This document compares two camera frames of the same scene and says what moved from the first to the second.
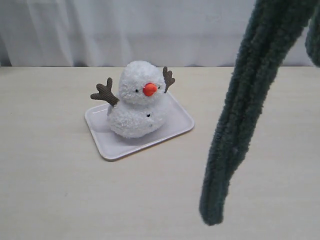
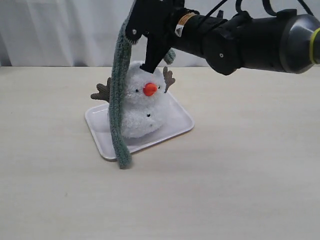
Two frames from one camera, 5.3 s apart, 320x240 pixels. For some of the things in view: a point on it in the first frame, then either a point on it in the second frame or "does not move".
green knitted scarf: (275, 31) → (121, 58)
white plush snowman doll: (140, 110) does not move
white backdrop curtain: (110, 33) does not move
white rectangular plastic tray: (112, 146) does not move
